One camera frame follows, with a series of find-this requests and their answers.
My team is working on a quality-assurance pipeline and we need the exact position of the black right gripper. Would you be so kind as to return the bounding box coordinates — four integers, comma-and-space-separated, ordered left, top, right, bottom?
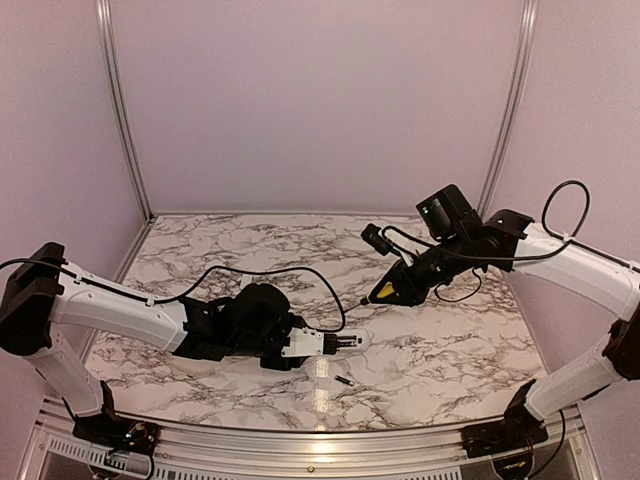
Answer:
368, 232, 473, 307

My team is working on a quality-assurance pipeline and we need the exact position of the yellow handled screwdriver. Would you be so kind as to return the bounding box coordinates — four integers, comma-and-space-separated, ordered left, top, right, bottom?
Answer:
360, 282, 396, 306

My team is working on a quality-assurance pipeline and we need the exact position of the white remote control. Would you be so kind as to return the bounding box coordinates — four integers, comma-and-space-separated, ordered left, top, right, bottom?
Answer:
322, 330, 371, 355

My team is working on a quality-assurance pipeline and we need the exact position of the white battery cover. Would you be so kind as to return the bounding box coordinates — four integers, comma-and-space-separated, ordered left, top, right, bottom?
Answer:
240, 274, 254, 288

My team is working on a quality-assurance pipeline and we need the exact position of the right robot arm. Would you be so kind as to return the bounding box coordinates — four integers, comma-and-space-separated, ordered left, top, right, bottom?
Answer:
361, 184, 639, 448

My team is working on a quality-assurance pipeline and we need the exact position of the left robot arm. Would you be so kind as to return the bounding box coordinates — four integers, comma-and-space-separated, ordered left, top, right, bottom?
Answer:
1, 243, 325, 445

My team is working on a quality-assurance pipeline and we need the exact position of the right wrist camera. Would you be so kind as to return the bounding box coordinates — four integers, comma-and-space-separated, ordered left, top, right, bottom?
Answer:
360, 223, 416, 266

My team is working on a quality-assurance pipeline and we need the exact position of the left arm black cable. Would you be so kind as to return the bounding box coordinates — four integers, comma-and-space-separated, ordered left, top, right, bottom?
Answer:
0, 257, 349, 334

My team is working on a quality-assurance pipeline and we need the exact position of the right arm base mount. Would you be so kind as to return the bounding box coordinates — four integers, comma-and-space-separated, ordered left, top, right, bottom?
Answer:
461, 419, 549, 458

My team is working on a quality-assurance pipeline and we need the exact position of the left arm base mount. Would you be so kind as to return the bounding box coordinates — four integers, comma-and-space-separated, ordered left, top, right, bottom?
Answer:
73, 416, 160, 456

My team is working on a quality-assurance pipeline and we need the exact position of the right aluminium frame post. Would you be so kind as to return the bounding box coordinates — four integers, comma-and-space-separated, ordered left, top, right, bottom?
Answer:
477, 0, 540, 218

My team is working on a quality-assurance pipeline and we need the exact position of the aluminium frame post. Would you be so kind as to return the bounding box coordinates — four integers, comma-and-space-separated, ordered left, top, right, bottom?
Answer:
94, 0, 154, 221
477, 0, 540, 218

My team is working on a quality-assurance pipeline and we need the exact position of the front aluminium rail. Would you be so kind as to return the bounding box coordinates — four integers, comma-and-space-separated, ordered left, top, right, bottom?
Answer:
17, 398, 602, 479

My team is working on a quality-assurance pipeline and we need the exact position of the left aluminium frame post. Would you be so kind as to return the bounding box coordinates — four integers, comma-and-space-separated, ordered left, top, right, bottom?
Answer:
94, 0, 154, 221

